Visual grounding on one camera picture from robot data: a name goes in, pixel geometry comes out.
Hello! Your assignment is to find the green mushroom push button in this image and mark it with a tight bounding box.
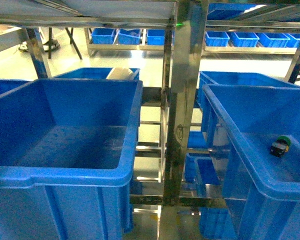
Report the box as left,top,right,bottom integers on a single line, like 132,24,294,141
270,135,292,158

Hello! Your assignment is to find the stainless steel left shelf rack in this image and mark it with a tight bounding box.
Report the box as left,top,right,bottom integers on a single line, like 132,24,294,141
0,0,300,240

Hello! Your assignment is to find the white plastic object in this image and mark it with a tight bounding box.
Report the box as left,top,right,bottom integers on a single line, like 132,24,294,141
106,67,134,80

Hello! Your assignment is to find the large blue left container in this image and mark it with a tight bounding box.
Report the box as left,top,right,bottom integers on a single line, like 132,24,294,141
0,79,143,240

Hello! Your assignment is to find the large blue container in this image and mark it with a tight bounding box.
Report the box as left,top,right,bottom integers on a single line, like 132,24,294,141
202,84,300,240
0,79,143,240

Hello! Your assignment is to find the large blue right container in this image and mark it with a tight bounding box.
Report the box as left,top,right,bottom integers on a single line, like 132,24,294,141
202,84,300,240

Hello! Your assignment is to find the lower right blue bin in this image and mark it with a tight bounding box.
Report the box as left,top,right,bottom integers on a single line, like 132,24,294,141
184,153,236,240

